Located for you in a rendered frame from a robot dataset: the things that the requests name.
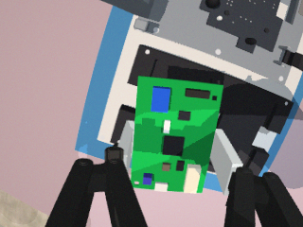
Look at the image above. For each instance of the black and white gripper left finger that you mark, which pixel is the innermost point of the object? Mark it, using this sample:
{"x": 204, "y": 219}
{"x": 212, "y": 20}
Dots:
{"x": 73, "y": 205}

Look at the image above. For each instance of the green circuit board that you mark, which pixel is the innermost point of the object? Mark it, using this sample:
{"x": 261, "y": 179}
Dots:
{"x": 174, "y": 128}

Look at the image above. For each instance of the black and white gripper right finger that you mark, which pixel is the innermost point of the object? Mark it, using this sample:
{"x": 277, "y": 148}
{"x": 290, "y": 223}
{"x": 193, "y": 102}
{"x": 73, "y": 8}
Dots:
{"x": 238, "y": 183}

